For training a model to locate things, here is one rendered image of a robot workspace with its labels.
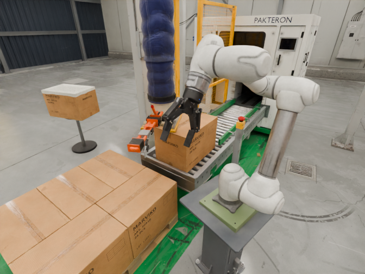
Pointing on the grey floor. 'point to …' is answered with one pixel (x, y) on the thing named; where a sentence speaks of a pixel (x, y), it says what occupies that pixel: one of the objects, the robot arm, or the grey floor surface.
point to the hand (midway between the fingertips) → (176, 141)
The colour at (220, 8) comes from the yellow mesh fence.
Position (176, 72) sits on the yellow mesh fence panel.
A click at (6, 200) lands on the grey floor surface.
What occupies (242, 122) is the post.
